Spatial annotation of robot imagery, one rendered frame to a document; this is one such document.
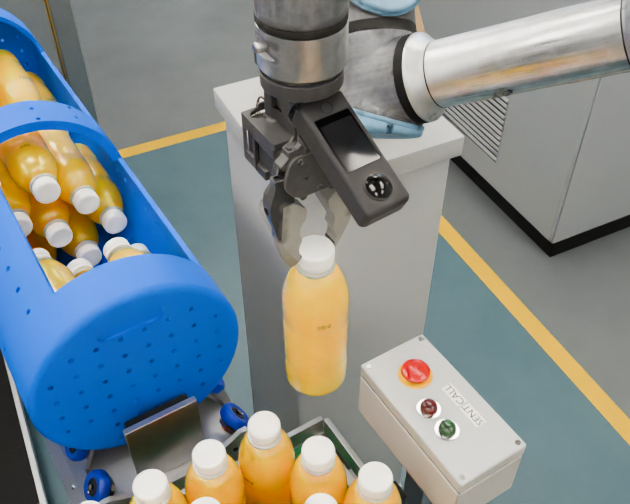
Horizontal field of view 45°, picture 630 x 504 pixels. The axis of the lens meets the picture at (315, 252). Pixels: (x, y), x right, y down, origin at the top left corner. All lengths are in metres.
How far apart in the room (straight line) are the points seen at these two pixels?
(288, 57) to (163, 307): 0.43
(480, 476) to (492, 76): 0.46
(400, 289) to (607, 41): 0.73
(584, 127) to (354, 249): 1.26
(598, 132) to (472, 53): 1.58
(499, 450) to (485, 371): 1.48
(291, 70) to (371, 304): 0.90
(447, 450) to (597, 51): 0.48
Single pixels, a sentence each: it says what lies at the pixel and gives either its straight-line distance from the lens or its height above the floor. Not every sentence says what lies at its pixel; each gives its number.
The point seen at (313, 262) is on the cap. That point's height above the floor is 1.36.
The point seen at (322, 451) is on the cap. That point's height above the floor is 1.11.
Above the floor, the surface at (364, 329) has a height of 0.73.
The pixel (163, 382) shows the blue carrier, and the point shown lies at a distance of 1.05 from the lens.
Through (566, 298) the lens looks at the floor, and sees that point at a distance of 2.69.
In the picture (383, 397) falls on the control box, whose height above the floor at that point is 1.09.
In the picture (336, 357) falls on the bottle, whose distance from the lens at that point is 0.85.
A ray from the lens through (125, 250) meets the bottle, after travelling 1.10.
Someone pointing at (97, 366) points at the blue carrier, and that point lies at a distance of 0.97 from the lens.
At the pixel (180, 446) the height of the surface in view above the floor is 0.97.
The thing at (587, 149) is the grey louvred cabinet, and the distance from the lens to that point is 2.52.
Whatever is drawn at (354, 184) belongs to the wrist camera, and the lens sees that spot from 0.62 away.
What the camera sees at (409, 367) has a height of 1.11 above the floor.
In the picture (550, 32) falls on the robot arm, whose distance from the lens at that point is 0.92.
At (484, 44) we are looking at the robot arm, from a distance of 0.95.
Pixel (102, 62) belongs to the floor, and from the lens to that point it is 3.88.
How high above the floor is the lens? 1.88
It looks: 44 degrees down
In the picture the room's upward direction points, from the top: straight up
